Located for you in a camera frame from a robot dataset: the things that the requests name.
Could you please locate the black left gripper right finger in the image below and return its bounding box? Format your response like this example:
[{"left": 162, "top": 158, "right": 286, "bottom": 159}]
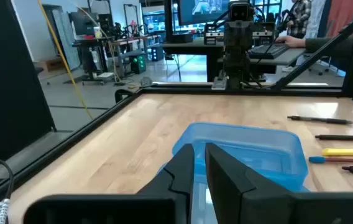
[{"left": 205, "top": 142, "right": 296, "bottom": 224}]

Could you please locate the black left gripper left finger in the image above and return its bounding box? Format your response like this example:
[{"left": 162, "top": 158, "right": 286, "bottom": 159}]
[{"left": 136, "top": 142, "right": 196, "bottom": 224}]

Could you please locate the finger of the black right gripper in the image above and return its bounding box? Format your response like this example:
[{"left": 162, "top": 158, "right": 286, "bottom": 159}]
[
  {"left": 238, "top": 22, "right": 254, "bottom": 48},
  {"left": 225, "top": 22, "right": 239, "bottom": 48}
]

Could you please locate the dark red blue-capped pencil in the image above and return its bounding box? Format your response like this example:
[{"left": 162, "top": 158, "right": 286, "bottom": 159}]
[{"left": 308, "top": 156, "right": 353, "bottom": 165}]

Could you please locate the yellow highlighter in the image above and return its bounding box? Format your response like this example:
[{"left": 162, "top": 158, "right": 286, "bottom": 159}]
[{"left": 321, "top": 147, "right": 353, "bottom": 157}]

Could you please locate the thin black pencil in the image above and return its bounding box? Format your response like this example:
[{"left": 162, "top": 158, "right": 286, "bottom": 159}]
[{"left": 314, "top": 134, "right": 353, "bottom": 142}]

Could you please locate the person's forearm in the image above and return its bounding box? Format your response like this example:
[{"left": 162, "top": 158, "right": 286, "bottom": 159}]
[{"left": 305, "top": 32, "right": 353, "bottom": 54}]

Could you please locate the blue translucent plastic supply box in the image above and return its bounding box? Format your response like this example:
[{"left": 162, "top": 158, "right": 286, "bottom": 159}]
[{"left": 172, "top": 121, "right": 309, "bottom": 192}]

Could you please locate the cardboard box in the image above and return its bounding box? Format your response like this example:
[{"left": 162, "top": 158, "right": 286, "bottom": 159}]
[{"left": 35, "top": 57, "right": 65, "bottom": 73}]

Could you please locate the black desk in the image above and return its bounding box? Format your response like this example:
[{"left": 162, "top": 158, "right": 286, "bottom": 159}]
[{"left": 160, "top": 37, "right": 306, "bottom": 83}]

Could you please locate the black keyboard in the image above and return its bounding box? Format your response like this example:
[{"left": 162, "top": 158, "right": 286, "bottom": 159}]
[{"left": 247, "top": 44, "right": 289, "bottom": 60}]

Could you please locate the large monitor screen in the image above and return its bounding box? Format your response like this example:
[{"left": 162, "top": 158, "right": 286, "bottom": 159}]
[{"left": 178, "top": 0, "right": 230, "bottom": 27}]

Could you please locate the person's hand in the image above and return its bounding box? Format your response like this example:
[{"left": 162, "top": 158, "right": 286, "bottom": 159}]
[{"left": 277, "top": 34, "right": 307, "bottom": 49}]

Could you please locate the person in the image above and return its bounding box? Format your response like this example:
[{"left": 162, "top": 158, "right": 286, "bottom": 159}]
[{"left": 283, "top": 0, "right": 313, "bottom": 39}]

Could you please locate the green-lit computer tower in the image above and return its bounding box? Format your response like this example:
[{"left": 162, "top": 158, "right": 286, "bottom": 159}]
[{"left": 129, "top": 54, "right": 147, "bottom": 75}]

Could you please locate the orange curtain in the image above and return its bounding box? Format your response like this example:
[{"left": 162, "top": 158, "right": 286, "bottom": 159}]
[{"left": 325, "top": 0, "right": 353, "bottom": 30}]

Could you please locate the black office chair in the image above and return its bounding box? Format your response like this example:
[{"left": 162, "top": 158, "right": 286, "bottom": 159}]
[{"left": 114, "top": 88, "right": 134, "bottom": 104}]

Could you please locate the black workbench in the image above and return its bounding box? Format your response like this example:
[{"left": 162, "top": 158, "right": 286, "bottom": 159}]
[{"left": 72, "top": 34, "right": 162, "bottom": 85}]

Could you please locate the gray patterned board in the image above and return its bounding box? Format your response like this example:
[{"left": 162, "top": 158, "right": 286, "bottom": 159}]
[{"left": 52, "top": 7, "right": 81, "bottom": 71}]

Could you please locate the black partition panel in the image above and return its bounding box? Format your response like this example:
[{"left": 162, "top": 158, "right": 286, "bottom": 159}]
[{"left": 0, "top": 0, "right": 56, "bottom": 162}]

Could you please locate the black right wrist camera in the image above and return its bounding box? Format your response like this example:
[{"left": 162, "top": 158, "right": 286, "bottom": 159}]
[{"left": 227, "top": 1, "right": 252, "bottom": 22}]

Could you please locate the black diagonal frame strut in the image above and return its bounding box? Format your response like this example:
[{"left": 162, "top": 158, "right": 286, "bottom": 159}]
[{"left": 271, "top": 15, "right": 353, "bottom": 91}]

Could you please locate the yellow cable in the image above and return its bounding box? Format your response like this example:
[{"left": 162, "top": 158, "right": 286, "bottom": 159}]
[{"left": 37, "top": 0, "right": 94, "bottom": 121}]

